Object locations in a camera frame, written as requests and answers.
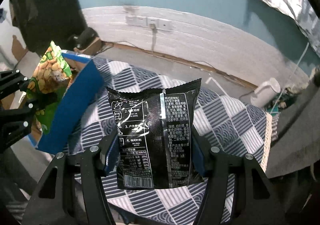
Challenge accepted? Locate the black round device on floor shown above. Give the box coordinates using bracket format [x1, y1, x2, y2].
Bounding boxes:
[67, 27, 98, 50]

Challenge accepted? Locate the green peanut snack bag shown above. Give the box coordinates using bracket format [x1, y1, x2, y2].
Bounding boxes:
[27, 41, 72, 134]

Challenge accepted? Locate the white wall socket strip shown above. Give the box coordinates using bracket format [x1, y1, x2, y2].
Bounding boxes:
[125, 15, 172, 31]

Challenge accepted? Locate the black snack bag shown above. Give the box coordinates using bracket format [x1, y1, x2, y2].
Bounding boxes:
[107, 79, 203, 190]

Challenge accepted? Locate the white electric kettle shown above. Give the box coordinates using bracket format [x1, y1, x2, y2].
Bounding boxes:
[250, 77, 281, 108]

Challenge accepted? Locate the blue cardboard box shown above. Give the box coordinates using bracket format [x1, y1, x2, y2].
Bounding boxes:
[36, 50, 104, 154]

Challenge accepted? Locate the dark curtain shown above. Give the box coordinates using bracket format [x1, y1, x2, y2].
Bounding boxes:
[10, 0, 87, 55]

